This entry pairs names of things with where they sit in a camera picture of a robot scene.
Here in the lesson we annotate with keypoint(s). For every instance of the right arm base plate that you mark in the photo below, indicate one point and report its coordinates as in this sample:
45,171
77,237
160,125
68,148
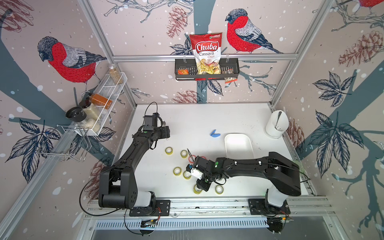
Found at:
262,207

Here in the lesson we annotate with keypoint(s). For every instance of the blue tape cutter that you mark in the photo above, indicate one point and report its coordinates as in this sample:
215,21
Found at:
214,134

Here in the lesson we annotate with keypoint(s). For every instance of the yellow tape roll front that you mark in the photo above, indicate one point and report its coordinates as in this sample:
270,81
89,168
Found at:
219,189

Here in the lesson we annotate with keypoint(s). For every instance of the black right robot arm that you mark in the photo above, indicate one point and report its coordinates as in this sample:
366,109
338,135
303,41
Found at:
280,171

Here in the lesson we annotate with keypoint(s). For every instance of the white wire spice rack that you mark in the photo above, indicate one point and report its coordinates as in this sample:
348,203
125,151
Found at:
98,128

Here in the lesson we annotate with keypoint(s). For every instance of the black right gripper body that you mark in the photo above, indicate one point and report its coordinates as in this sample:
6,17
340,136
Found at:
204,183

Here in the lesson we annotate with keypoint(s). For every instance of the glass grain spice jar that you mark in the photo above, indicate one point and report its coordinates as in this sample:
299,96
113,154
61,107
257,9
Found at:
115,74

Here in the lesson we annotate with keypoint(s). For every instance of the red tape roll left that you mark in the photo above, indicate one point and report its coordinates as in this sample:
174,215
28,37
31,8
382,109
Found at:
191,159

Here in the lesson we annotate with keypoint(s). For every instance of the black lid spice jar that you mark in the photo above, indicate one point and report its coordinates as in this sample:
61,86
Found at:
76,114

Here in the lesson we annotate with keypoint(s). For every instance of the Chuba cassava chips bag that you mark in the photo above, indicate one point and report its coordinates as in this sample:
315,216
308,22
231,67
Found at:
207,53

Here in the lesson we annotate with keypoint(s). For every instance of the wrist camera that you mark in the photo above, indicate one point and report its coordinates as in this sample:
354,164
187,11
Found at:
194,172
150,122

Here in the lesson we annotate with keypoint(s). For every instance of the yellow tape roll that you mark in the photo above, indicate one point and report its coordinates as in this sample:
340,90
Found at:
184,154
219,189
177,171
197,190
187,175
169,150

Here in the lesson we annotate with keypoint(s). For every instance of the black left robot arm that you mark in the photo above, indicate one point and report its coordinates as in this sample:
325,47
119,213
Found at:
117,185

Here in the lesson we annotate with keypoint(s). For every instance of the black wire wall basket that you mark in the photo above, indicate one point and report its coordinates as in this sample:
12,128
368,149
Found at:
188,70

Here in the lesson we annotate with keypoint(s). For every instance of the white storage box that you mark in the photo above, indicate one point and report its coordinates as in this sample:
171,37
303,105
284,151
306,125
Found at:
238,147

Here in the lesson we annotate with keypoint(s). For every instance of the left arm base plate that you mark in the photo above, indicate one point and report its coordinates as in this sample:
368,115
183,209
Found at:
158,208

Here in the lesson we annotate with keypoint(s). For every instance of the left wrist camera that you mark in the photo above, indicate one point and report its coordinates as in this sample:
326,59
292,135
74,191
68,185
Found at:
150,122

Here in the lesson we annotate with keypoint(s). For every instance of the aluminium front rail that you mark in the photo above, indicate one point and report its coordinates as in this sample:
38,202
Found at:
221,207

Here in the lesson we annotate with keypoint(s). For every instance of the orange spice bottle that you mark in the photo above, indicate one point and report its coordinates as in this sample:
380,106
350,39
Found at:
100,101

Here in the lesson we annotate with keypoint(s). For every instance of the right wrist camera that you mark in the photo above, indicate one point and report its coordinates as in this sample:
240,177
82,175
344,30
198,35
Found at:
194,172

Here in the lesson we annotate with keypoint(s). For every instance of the white utensil holder cup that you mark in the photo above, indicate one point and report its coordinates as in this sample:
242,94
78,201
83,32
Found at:
277,124

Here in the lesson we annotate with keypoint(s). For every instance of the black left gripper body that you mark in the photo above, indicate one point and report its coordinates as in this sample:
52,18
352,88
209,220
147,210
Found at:
162,132

